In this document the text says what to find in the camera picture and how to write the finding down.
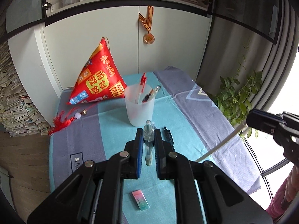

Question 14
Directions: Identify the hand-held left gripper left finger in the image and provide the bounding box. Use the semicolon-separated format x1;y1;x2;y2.
27;128;144;224

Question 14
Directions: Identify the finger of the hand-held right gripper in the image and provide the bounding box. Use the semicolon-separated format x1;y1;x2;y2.
253;109;299;122
246;111;299;146

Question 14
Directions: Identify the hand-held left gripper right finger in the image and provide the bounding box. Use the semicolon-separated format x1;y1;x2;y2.
154;128;274;224

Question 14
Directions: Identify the clear gel pen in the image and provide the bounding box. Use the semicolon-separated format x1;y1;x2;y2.
143;120;156;167

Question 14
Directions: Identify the translucent plastic cup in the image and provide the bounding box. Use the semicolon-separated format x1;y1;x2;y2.
124;85;156;127

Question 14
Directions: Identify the orange and black pen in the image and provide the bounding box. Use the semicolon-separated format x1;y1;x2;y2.
142;85;162;103

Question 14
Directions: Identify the red gel pen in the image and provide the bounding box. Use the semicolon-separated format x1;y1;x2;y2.
137;72;147;104

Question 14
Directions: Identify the person's right forearm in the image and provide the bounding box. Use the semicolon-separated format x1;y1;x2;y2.
266;165;299;221

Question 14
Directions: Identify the grey curtain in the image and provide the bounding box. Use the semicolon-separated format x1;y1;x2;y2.
196;0;299;115

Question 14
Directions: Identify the green leafy plant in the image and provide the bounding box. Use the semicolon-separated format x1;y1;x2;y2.
209;44;263;141

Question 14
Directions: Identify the pink and green eraser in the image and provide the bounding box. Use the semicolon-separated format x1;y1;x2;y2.
131;190;150;211

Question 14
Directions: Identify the blue and grey tablecloth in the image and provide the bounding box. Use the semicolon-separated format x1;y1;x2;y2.
49;66;261;224

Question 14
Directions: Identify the red tassel ornament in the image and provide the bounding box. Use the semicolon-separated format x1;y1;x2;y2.
48;107;94;136

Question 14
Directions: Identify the red pyramid-shaped bag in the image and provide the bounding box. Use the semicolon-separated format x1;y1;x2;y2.
66;37;128;105

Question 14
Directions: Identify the dark glass cabinet door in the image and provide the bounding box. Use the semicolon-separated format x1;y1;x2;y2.
210;0;281;45
5;0;47;34

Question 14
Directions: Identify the gold medal with striped ribbon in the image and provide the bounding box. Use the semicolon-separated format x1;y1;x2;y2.
138;5;156;45

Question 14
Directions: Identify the white bookshelf cabinet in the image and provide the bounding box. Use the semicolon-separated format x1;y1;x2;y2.
6;0;213;127

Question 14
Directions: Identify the large pile of paper stacks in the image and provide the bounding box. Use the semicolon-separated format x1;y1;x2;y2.
0;42;55;137

